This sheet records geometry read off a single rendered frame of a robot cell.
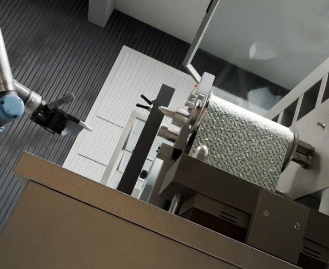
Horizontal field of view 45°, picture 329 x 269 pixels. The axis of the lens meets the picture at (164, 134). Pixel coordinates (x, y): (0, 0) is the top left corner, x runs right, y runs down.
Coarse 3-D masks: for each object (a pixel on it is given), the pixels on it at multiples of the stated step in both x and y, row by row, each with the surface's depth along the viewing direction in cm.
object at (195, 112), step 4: (200, 100) 109; (196, 104) 108; (200, 104) 108; (192, 108) 114; (196, 108) 107; (200, 108) 107; (192, 112) 109; (196, 112) 107; (192, 116) 107; (196, 116) 107; (188, 120) 111; (192, 120) 107; (196, 120) 107; (192, 124) 109
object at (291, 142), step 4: (204, 100) 109; (204, 104) 105; (200, 112) 106; (200, 116) 105; (196, 124) 106; (192, 128) 108; (196, 132) 108; (292, 132) 110; (292, 136) 108; (292, 140) 107; (288, 144) 106; (292, 144) 106; (288, 148) 106; (288, 152) 106; (284, 160) 106
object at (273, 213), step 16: (256, 208) 75; (272, 208) 75; (288, 208) 76; (304, 208) 77; (256, 224) 74; (272, 224) 74; (288, 224) 75; (304, 224) 76; (256, 240) 73; (272, 240) 73; (288, 240) 74; (288, 256) 73
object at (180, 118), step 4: (180, 108) 135; (176, 112) 134; (180, 112) 134; (184, 112) 134; (188, 112) 135; (176, 116) 133; (180, 116) 133; (184, 116) 134; (188, 116) 134; (172, 120) 136; (176, 120) 134; (180, 120) 134; (184, 120) 133; (176, 124) 135; (180, 124) 134; (184, 124) 134; (188, 124) 134
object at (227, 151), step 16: (208, 128) 102; (208, 144) 101; (224, 144) 102; (240, 144) 103; (208, 160) 100; (224, 160) 100; (240, 160) 101; (256, 160) 102; (272, 160) 103; (240, 176) 100; (256, 176) 101; (272, 176) 101
